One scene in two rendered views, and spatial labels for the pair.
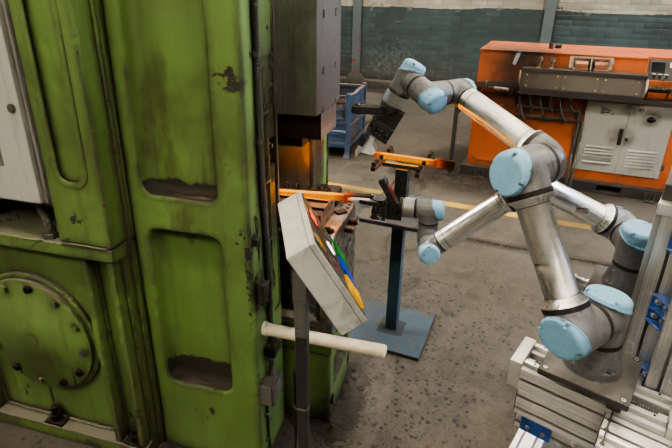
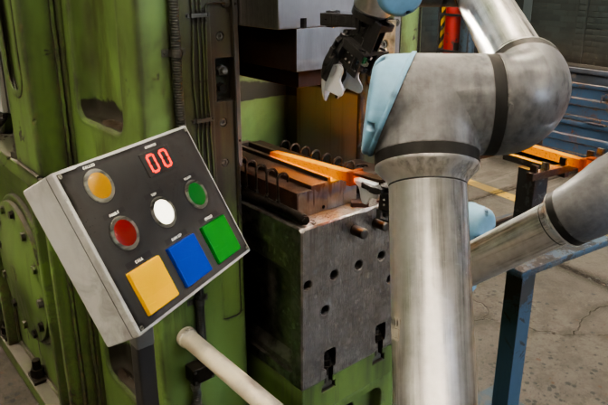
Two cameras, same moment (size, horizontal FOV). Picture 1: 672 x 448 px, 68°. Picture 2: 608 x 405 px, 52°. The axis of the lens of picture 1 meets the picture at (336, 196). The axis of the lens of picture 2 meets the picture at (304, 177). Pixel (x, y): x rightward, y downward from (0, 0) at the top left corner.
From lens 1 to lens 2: 0.99 m
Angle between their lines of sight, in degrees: 33
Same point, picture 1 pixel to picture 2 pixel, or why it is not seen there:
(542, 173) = (432, 108)
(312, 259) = (52, 201)
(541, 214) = (410, 202)
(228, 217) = not seen: hidden behind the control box
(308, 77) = not seen: outside the picture
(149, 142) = (93, 51)
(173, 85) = not seen: outside the picture
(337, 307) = (94, 295)
